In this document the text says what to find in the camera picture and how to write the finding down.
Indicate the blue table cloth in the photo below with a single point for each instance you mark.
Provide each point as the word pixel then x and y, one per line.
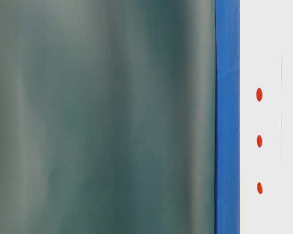
pixel 227 136

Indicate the white board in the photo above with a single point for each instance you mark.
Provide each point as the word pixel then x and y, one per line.
pixel 266 62

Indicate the red dot mark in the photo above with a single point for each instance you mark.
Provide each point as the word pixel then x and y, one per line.
pixel 259 94
pixel 259 188
pixel 259 141

